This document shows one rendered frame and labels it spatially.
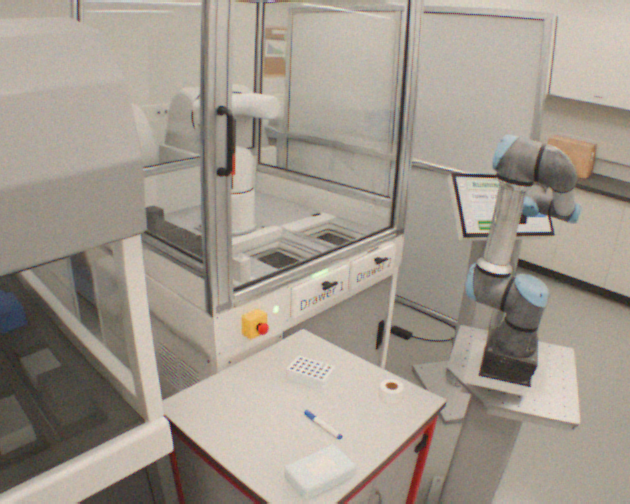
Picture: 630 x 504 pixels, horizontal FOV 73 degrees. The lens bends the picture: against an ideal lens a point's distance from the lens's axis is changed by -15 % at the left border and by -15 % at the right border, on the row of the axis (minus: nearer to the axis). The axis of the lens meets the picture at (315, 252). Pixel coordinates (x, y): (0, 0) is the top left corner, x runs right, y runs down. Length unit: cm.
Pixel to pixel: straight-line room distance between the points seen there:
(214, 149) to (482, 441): 128
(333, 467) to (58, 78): 99
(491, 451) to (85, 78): 163
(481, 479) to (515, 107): 199
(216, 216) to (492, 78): 206
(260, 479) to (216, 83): 98
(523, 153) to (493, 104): 158
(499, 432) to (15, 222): 153
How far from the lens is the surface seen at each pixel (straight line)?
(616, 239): 424
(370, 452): 130
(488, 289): 156
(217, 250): 139
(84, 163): 85
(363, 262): 192
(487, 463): 186
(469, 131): 307
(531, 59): 292
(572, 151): 446
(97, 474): 115
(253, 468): 125
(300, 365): 151
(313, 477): 117
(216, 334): 150
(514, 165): 145
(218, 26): 128
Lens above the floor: 168
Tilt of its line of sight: 23 degrees down
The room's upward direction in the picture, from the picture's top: 3 degrees clockwise
